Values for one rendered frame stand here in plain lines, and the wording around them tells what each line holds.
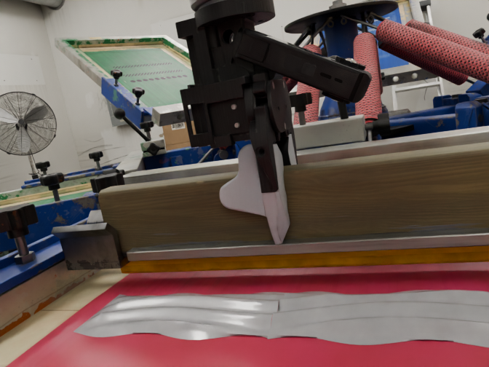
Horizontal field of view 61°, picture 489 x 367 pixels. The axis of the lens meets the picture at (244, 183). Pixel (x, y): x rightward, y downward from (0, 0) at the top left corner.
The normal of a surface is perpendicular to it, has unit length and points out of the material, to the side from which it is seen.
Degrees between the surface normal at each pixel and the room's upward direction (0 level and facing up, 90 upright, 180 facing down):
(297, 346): 0
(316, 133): 90
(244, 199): 82
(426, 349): 0
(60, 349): 0
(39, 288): 90
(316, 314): 32
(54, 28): 90
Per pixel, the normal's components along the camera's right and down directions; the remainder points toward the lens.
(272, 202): -0.27, 0.42
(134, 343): -0.17, -0.97
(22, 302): 0.94, -0.10
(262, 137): -0.34, 0.00
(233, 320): -0.39, -0.68
